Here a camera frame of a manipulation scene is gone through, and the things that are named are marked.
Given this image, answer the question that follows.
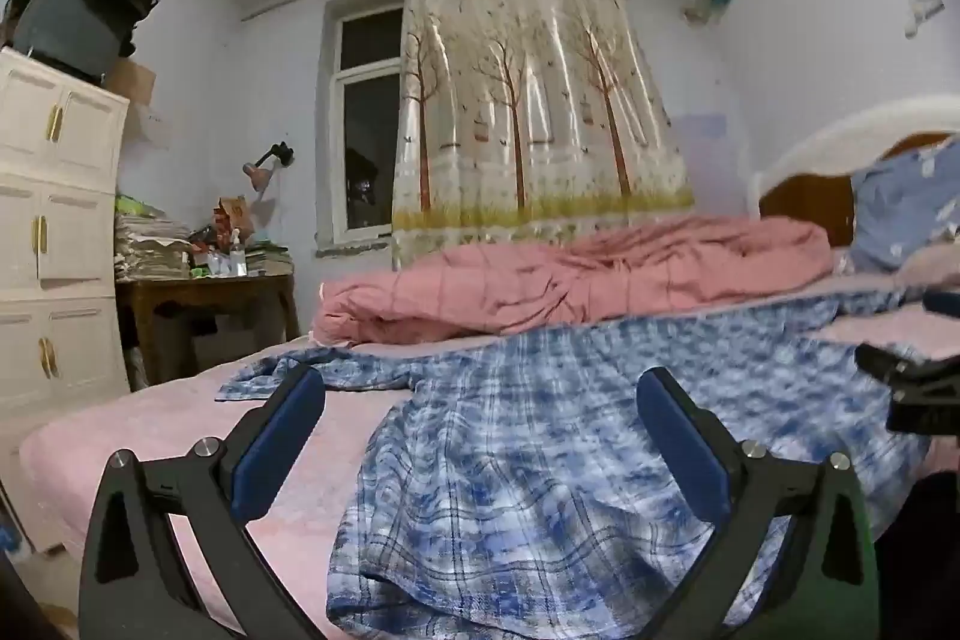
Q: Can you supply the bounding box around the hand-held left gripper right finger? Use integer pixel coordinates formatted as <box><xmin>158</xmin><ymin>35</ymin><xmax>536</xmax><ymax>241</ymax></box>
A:
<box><xmin>636</xmin><ymin>367</ymin><xmax>880</xmax><ymax>640</ymax></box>

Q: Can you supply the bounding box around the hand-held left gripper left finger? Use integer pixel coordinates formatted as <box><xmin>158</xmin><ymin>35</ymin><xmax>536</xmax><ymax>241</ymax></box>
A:
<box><xmin>79</xmin><ymin>361</ymin><xmax>331</xmax><ymax>640</ymax></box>

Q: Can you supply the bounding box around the blue plaid shirt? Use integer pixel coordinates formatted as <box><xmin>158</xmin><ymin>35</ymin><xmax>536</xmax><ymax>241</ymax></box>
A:
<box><xmin>216</xmin><ymin>295</ymin><xmax>938</xmax><ymax>640</ymax></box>

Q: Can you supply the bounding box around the pink cloth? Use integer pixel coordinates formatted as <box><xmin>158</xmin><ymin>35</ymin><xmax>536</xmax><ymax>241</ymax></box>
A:
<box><xmin>896</xmin><ymin>242</ymin><xmax>960</xmax><ymax>292</ymax></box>

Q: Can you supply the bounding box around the bed with pink sheet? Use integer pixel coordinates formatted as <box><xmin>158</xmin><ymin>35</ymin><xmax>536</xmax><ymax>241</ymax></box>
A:
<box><xmin>19</xmin><ymin>276</ymin><xmax>960</xmax><ymax>640</ymax></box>

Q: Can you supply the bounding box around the blue floral pillow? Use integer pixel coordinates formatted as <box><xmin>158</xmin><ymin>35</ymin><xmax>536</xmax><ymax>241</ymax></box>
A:
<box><xmin>847</xmin><ymin>136</ymin><xmax>960</xmax><ymax>274</ymax></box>

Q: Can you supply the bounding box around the wooden desk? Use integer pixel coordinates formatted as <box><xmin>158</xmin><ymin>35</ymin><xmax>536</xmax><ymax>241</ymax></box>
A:
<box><xmin>116</xmin><ymin>269</ymin><xmax>301</xmax><ymax>386</ymax></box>

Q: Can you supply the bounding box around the dark cloth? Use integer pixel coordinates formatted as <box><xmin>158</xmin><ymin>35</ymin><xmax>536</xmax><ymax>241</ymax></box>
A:
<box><xmin>874</xmin><ymin>471</ymin><xmax>960</xmax><ymax>640</ymax></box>

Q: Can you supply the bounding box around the white and wooden headboard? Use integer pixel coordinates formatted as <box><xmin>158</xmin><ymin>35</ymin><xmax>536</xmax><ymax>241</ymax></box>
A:
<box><xmin>750</xmin><ymin>94</ymin><xmax>960</xmax><ymax>251</ymax></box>

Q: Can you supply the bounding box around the stack of books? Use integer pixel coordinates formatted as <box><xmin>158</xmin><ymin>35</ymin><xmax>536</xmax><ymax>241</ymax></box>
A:
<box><xmin>244</xmin><ymin>244</ymin><xmax>293</xmax><ymax>277</ymax></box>

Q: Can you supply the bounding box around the pink checked quilt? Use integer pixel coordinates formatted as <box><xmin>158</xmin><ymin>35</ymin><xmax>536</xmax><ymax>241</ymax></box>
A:
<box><xmin>311</xmin><ymin>215</ymin><xmax>835</xmax><ymax>348</ymax></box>

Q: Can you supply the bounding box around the red carton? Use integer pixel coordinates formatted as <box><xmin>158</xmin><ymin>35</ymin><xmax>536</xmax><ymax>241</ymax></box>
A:
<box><xmin>212</xmin><ymin>195</ymin><xmax>252</xmax><ymax>247</ymax></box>

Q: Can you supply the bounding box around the stack of papers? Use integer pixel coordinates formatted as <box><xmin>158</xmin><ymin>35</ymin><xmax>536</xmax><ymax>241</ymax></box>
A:
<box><xmin>114</xmin><ymin>212</ymin><xmax>194</xmax><ymax>281</ymax></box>

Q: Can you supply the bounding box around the white cabinet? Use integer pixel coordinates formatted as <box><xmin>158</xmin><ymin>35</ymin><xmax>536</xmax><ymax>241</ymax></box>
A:
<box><xmin>0</xmin><ymin>47</ymin><xmax>132</xmax><ymax>416</ymax></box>

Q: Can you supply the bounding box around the white framed window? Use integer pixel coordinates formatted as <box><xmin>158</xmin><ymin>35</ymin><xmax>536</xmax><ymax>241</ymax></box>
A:
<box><xmin>324</xmin><ymin>0</ymin><xmax>410</xmax><ymax>247</ymax></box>

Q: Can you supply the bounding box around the cardboard box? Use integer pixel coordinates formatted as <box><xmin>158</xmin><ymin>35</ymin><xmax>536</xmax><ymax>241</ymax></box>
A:
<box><xmin>105</xmin><ymin>56</ymin><xmax>157</xmax><ymax>105</ymax></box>

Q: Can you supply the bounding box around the tree print curtain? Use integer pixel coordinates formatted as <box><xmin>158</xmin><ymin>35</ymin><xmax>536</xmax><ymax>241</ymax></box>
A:
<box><xmin>391</xmin><ymin>0</ymin><xmax>695</xmax><ymax>272</ymax></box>

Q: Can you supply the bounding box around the dark grey storage box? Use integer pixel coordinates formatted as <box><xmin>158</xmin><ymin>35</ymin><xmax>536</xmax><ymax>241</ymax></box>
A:
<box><xmin>11</xmin><ymin>0</ymin><xmax>128</xmax><ymax>82</ymax></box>

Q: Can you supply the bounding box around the white wall sticker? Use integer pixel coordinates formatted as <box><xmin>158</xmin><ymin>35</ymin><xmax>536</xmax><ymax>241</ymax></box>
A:
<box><xmin>904</xmin><ymin>0</ymin><xmax>944</xmax><ymax>40</ymax></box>

